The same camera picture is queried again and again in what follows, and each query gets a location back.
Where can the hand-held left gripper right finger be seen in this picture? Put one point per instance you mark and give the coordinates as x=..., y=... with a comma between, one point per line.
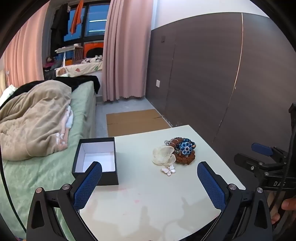
x=211, y=187

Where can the black cloth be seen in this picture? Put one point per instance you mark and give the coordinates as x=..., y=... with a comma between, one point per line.
x=78, y=81

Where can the orange hanging garment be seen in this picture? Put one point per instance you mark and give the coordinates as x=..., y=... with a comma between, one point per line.
x=75, y=23

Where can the orange black panel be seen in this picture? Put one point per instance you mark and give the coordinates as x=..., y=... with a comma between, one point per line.
x=89, y=48

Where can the white pink cloth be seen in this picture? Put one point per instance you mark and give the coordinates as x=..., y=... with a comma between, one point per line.
x=69, y=117

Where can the blue flower hair ornament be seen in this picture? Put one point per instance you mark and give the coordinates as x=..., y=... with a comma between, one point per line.
x=185, y=146

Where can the white rack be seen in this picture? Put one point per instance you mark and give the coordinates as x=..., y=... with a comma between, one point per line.
x=67, y=48

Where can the floral bedding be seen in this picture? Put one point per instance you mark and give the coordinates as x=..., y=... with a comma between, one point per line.
x=78, y=68

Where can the white shell hair clip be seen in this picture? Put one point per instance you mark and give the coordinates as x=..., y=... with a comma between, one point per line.
x=161, y=154

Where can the pink curtain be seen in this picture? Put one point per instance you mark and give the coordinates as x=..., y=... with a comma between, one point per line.
x=122, y=58
x=25, y=55

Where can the dark clothes pile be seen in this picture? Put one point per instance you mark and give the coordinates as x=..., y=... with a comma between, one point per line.
x=49, y=63

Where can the white butterfly pendant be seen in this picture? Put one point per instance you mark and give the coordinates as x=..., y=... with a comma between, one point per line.
x=168, y=171

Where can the beige blanket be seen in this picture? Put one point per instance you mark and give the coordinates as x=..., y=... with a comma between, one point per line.
x=34, y=115

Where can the black white plush toy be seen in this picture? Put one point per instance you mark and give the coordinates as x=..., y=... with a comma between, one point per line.
x=92, y=59

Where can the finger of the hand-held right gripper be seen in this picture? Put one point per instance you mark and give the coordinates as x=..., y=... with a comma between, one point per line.
x=261, y=149
x=244, y=160

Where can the white pillow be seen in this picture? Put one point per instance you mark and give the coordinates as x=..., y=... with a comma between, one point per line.
x=7, y=92

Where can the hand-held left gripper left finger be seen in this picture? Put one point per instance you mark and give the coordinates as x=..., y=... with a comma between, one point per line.
x=89, y=183

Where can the dark wall switch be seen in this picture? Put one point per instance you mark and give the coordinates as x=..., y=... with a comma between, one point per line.
x=163, y=38

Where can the flat cardboard sheet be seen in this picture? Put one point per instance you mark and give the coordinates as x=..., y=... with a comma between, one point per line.
x=134, y=122

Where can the green bed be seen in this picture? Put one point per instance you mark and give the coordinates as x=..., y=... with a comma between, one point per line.
x=81, y=109

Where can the dark framed window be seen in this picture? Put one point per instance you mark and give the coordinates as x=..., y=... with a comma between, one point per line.
x=94, y=23

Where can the black hanging clothes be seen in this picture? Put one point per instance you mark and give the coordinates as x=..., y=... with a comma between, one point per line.
x=59, y=23

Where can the black gift box white inside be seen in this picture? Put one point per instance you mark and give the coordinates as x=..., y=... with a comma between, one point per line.
x=107, y=178

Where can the person's right hand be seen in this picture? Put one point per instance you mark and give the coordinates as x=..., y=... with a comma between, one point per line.
x=289, y=204

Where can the white wall outlet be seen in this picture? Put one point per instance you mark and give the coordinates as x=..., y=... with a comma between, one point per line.
x=158, y=83

